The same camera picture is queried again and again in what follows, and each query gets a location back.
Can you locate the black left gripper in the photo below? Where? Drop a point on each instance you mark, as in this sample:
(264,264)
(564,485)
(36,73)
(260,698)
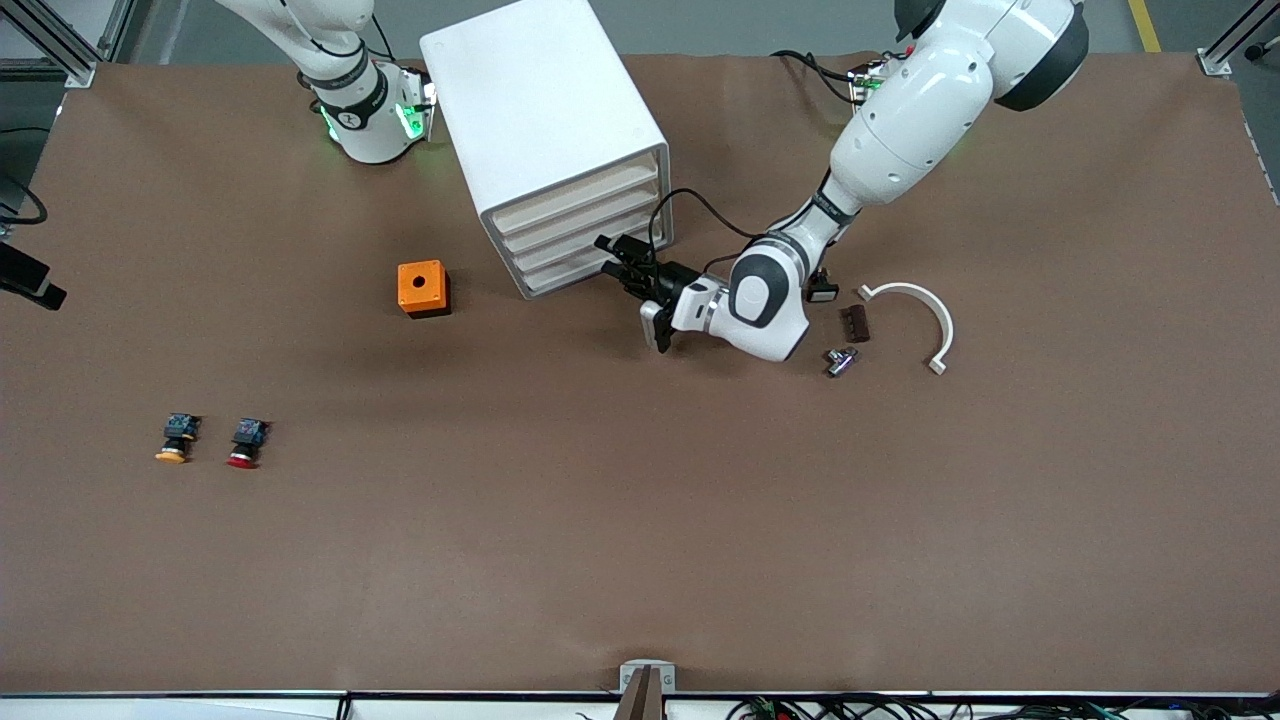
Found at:
(672,279)

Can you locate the white plastic drawer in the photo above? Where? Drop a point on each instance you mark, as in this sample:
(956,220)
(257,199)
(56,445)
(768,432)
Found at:
(575,241)
(584,214)
(565,267)
(578,194)

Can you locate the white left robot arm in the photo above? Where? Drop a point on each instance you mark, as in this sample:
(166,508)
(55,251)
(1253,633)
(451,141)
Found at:
(900,120)

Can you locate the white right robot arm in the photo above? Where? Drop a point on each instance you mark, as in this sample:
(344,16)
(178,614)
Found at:
(370,130)

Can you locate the white drawer cabinet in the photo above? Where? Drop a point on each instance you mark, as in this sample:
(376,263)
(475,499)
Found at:
(540,90)

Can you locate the black white square button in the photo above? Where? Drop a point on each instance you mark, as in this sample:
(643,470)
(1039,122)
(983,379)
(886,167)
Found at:
(825,293)

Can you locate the yellow push button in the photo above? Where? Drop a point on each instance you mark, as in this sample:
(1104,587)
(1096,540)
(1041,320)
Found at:
(172,456)

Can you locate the red push button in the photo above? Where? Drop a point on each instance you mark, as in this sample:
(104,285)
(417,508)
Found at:
(240,461)

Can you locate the orange box with hole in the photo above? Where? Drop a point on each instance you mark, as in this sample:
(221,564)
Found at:
(410,298)

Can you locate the small purple metallic part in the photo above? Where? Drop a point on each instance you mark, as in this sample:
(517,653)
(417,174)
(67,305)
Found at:
(840,364)

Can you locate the brown terminal block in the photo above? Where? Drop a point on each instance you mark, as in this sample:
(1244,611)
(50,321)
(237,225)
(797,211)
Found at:
(858,325)

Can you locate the aluminium frame profile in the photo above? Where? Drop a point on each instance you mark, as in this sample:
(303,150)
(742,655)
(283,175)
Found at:
(75,68)
(1215,62)

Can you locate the white curved bracket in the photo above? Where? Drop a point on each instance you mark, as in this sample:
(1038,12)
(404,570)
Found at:
(945,325)

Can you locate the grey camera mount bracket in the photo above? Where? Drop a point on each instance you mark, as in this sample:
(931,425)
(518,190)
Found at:
(647,690)

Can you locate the white table edge rail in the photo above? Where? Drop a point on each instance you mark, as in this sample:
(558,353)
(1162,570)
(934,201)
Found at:
(200,708)

